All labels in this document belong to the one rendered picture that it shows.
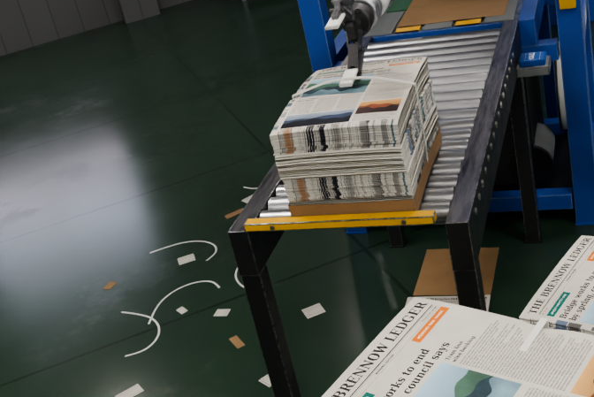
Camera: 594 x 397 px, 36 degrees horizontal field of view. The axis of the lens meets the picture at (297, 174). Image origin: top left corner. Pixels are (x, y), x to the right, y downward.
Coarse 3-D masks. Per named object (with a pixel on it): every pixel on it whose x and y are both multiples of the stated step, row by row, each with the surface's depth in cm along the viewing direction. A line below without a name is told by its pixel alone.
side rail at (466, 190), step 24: (504, 24) 301; (504, 48) 281; (504, 72) 263; (504, 96) 254; (480, 120) 235; (504, 120) 254; (480, 144) 223; (480, 168) 211; (456, 192) 203; (480, 192) 207; (456, 216) 194; (480, 216) 205; (456, 240) 193; (480, 240) 203; (456, 264) 196
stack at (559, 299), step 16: (576, 240) 171; (592, 240) 169; (576, 256) 165; (592, 256) 164; (560, 272) 162; (576, 272) 161; (592, 272) 160; (544, 288) 159; (560, 288) 157; (576, 288) 156; (592, 288) 156; (528, 304) 156; (544, 304) 154; (560, 304) 153; (576, 304) 152; (592, 304) 152; (528, 320) 153; (560, 320) 150; (576, 320) 149; (592, 320) 148
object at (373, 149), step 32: (352, 96) 203; (384, 96) 199; (288, 128) 196; (320, 128) 193; (352, 128) 190; (384, 128) 188; (416, 128) 203; (288, 160) 198; (320, 160) 196; (352, 160) 193; (384, 160) 191; (416, 160) 200; (288, 192) 202; (320, 192) 200; (352, 192) 197; (384, 192) 195
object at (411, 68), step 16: (368, 64) 223; (384, 64) 219; (400, 64) 216; (416, 64) 214; (320, 80) 218; (368, 80) 211; (384, 80) 208; (416, 80) 207; (432, 96) 220; (432, 112) 217; (432, 128) 216
